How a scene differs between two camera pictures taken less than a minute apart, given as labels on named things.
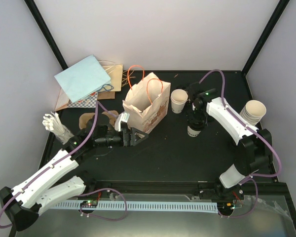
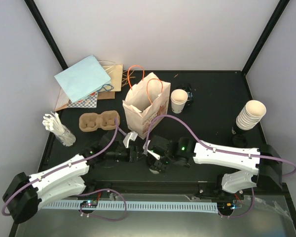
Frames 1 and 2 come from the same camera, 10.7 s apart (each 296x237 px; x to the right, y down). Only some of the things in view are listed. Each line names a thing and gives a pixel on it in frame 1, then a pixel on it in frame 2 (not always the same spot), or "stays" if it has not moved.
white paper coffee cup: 192,133 → 154,172
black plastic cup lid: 197,122 → 150,161
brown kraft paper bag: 115,72 stays
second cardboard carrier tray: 112,115 stays
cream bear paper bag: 147,101 stays
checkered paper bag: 89,101 stays
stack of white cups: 253,112 stays
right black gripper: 200,121 → 159,167
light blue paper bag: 84,79 stays
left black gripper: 132,137 → 134,158
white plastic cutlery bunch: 52,121 stays
